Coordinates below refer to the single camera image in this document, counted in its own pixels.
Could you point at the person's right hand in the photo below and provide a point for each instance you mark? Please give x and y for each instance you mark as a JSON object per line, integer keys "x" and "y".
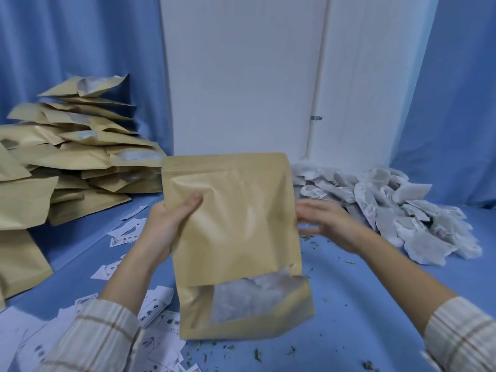
{"x": 333, "y": 220}

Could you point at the person's right forearm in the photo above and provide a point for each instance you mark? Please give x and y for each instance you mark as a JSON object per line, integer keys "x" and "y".
{"x": 418, "y": 294}

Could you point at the person's left hand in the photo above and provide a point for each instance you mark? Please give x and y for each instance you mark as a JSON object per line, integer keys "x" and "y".
{"x": 164, "y": 224}

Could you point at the blue curtain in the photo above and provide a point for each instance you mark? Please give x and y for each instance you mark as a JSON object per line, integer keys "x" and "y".
{"x": 77, "y": 42}
{"x": 449, "y": 104}

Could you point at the white paper labels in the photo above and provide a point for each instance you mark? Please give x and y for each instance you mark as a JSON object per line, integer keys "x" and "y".
{"x": 155, "y": 337}

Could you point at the pile of white tea bags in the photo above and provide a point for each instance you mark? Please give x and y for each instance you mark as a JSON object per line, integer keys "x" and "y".
{"x": 387, "y": 213}

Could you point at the white wall pipe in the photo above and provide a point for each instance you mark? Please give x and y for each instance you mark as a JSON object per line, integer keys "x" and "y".
{"x": 319, "y": 54}

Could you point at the pile of kraft pouches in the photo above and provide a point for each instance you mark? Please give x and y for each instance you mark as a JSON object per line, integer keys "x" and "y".
{"x": 58, "y": 158}

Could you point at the kraft pouch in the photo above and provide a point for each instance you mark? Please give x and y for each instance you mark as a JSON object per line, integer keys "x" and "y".
{"x": 236, "y": 228}

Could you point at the person's left forearm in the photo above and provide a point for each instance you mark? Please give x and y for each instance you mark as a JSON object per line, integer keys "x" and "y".
{"x": 104, "y": 317}

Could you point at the blue table cover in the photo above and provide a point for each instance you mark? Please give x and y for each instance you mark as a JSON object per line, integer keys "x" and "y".
{"x": 368, "y": 306}

